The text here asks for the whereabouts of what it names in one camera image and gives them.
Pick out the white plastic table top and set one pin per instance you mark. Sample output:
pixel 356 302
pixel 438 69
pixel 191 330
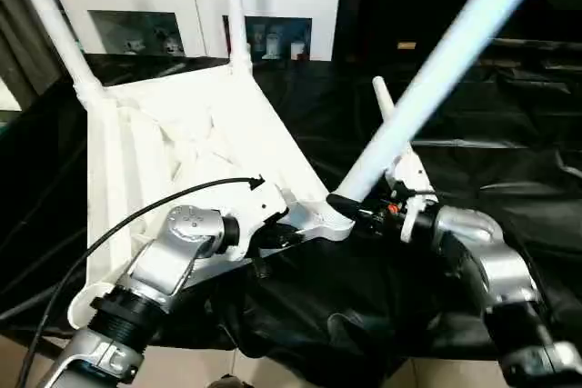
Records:
pixel 182 134

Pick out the white plastic table leg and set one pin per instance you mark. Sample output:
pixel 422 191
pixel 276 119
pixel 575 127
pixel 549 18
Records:
pixel 55 24
pixel 384 102
pixel 436 70
pixel 235 15

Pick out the black plastic mat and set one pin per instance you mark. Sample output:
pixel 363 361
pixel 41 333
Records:
pixel 364 315

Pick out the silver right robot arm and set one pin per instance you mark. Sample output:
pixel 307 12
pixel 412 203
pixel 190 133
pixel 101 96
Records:
pixel 491 261

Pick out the grey curtain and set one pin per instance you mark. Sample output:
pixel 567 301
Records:
pixel 23 34

